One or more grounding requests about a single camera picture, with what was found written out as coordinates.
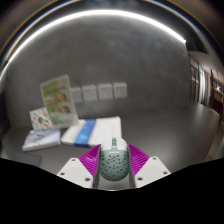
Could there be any white ceiling light strip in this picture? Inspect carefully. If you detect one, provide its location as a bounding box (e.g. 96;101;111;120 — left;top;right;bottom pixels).
0;8;188;79

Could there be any green and white computer mouse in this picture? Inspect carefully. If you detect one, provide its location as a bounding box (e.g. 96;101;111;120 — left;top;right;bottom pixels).
98;137;130;182

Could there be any dark-framed glass door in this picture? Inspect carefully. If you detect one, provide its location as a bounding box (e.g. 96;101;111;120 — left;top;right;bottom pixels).
188;54;209;104

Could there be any white box with blue band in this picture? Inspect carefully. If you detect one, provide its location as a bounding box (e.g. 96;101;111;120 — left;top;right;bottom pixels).
60;115;123;148

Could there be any green poster in clear stand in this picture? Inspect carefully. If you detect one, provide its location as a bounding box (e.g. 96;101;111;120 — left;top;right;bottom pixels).
39;73;80;129

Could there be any grey printed book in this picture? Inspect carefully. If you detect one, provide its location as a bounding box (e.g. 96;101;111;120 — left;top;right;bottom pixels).
21;128;62;152

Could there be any small colourful printed card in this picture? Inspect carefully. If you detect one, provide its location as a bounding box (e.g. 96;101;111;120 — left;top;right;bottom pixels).
29;106;54;131

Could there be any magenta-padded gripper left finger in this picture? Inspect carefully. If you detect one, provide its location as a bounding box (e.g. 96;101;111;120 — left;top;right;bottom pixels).
56;143;102;189

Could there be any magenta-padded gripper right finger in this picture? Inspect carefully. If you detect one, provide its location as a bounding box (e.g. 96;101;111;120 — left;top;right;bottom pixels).
128;143;172;189

